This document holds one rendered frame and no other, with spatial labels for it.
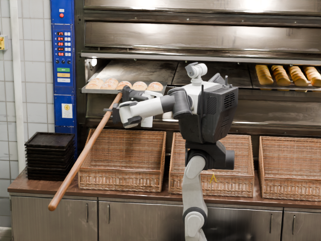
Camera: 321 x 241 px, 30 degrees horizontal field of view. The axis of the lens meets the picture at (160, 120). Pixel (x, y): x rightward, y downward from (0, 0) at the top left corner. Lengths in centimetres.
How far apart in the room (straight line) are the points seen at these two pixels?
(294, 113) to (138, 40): 120
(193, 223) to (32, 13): 187
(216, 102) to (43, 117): 168
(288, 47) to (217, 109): 114
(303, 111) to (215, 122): 123
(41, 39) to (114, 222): 138
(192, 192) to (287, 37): 134
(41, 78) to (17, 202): 91
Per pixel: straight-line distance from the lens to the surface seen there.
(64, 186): 247
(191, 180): 342
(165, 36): 418
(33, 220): 417
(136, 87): 399
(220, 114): 319
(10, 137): 460
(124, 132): 433
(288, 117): 430
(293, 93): 427
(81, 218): 407
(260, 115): 429
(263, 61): 405
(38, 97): 444
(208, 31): 417
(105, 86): 402
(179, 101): 311
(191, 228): 352
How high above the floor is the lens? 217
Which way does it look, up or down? 17 degrees down
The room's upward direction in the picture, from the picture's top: 1 degrees clockwise
